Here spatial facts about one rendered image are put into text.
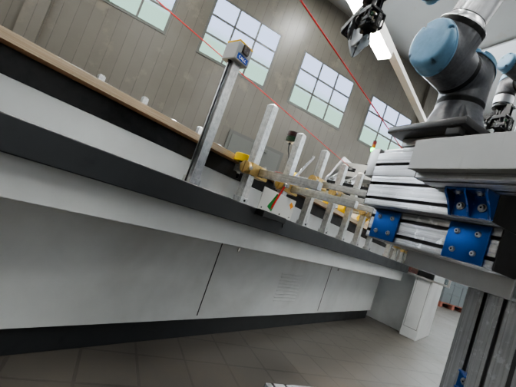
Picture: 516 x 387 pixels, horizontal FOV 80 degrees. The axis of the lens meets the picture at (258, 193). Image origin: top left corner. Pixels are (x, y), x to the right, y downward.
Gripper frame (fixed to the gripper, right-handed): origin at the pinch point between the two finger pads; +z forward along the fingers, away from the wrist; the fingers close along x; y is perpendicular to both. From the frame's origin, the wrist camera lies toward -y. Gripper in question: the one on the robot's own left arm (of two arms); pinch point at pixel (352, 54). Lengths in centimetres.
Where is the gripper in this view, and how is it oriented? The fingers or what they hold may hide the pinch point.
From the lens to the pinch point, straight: 123.2
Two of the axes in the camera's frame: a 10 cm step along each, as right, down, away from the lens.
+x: 8.5, 3.3, 4.0
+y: 4.0, 0.7, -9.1
